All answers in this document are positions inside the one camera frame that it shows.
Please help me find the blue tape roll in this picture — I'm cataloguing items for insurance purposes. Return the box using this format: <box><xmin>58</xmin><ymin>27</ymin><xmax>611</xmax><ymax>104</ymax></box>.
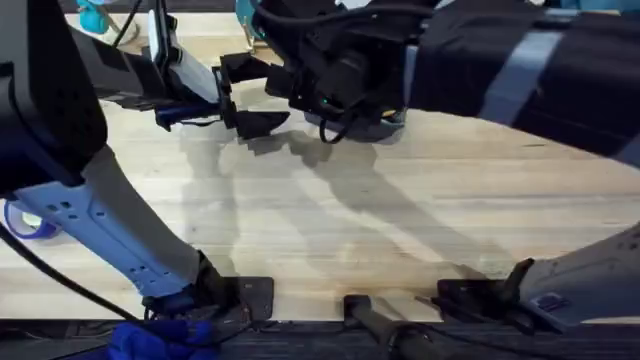
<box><xmin>2</xmin><ymin>198</ymin><xmax>62</xmax><ymax>241</ymax></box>

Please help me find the left wrist upright plate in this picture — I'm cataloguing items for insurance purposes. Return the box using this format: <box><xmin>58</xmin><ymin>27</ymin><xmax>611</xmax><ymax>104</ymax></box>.
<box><xmin>147</xmin><ymin>8</ymin><xmax>177</xmax><ymax>76</ymax></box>

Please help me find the black rail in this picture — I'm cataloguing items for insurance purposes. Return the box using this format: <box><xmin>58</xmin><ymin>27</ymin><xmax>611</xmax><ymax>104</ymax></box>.
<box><xmin>0</xmin><ymin>318</ymin><xmax>640</xmax><ymax>360</ymax></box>

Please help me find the teal plastic object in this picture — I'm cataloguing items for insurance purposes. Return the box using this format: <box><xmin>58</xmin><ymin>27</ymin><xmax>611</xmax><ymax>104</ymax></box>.
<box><xmin>234</xmin><ymin>0</ymin><xmax>261</xmax><ymax>40</ymax></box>
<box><xmin>75</xmin><ymin>0</ymin><xmax>110</xmax><ymax>35</ymax></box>

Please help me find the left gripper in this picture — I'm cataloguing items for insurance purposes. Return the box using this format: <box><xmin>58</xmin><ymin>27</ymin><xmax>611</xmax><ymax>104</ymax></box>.
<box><xmin>166</xmin><ymin>46</ymin><xmax>292</xmax><ymax>141</ymax></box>

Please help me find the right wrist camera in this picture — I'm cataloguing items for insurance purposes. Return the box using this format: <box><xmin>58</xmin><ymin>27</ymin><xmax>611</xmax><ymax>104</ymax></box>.
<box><xmin>319</xmin><ymin>47</ymin><xmax>374</xmax><ymax>109</ymax></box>

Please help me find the blue cloth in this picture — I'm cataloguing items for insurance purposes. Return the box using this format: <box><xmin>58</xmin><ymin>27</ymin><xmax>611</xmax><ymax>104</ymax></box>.
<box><xmin>107</xmin><ymin>319</ymin><xmax>219</xmax><ymax>360</ymax></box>

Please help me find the black table clamp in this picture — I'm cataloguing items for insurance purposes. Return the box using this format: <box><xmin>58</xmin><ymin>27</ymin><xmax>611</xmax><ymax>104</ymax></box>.
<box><xmin>342</xmin><ymin>293</ymin><xmax>441</xmax><ymax>360</ymax></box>

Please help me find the black camera cable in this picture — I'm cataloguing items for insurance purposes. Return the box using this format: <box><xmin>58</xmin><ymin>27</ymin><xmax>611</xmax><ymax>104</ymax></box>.
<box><xmin>318</xmin><ymin>107</ymin><xmax>359</xmax><ymax>146</ymax></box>

